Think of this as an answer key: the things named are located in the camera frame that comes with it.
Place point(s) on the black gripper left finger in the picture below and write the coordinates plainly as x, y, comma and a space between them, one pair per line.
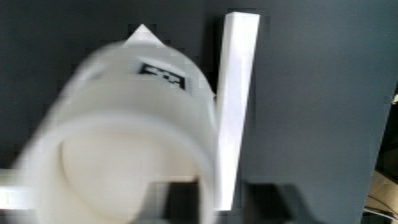
171, 203

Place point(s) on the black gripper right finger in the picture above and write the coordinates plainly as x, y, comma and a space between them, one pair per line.
274, 205

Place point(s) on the white lamp shade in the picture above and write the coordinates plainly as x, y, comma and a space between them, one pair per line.
127, 136

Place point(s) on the white lamp base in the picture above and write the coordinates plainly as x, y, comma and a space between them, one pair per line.
143, 37

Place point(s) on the white front rail bar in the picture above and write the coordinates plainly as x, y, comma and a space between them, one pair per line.
15, 195

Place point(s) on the white rail bar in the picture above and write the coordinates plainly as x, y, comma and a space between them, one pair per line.
15, 195
237, 60

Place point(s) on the white right rail bar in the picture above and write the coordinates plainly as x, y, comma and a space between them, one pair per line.
237, 60

